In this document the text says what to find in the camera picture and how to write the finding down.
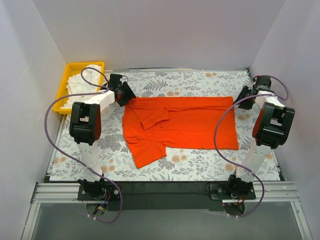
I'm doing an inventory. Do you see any orange t shirt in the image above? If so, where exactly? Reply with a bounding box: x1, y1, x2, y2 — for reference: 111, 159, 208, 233
122, 96, 239, 169

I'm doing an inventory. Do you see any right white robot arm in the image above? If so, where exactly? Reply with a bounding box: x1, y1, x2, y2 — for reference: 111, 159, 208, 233
226, 75, 296, 199

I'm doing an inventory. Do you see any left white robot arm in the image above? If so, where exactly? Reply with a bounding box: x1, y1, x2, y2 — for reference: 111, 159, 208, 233
69, 73, 136, 200

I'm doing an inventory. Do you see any white t shirt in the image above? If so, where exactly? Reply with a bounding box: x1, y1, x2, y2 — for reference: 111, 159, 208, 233
60, 69, 102, 109

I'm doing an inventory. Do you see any yellow plastic bin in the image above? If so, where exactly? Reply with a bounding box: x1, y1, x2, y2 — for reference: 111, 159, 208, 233
51, 61, 105, 116

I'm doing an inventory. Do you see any floral table mat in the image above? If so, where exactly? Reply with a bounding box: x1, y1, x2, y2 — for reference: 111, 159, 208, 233
49, 70, 280, 182

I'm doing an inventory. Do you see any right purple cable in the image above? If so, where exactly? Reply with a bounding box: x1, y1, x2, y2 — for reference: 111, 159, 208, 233
212, 74, 290, 219

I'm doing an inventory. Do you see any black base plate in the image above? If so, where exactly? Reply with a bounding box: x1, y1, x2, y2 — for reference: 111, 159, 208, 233
77, 180, 256, 211

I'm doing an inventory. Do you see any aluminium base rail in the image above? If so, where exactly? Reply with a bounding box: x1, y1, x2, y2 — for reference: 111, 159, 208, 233
31, 181, 301, 203

